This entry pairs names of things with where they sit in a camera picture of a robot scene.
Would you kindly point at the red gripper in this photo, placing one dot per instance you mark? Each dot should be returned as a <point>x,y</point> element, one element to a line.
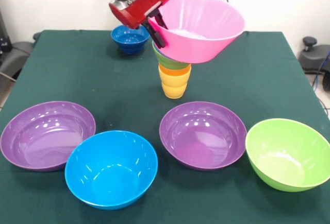
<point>139,7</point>

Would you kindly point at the small green bowl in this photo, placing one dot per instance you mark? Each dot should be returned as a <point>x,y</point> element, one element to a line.
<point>170,63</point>

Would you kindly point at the orange cup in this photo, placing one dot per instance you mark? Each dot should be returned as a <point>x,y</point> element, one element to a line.
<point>175,70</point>

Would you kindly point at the large pink bowl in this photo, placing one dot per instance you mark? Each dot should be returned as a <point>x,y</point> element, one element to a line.
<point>206,28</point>

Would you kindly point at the purple bowl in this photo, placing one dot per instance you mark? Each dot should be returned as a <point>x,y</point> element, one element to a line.
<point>201,136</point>
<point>46,139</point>

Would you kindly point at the small dark blue bowl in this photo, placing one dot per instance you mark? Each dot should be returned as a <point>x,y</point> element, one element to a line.
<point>129,41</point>

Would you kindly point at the yellow cup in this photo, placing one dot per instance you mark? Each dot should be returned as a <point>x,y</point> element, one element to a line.
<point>175,86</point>

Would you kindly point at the black chair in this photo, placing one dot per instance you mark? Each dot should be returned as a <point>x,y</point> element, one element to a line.
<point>13,54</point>

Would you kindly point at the black knobbed equipment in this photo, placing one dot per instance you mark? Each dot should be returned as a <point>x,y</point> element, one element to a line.
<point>309,42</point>

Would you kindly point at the large blue bowl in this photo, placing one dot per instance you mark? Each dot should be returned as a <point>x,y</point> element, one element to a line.
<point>111,172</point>

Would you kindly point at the dark green table cloth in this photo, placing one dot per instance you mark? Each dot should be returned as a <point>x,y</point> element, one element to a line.
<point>206,198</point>

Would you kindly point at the large green bowl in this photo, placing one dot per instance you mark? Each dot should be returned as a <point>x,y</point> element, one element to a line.
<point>286,157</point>

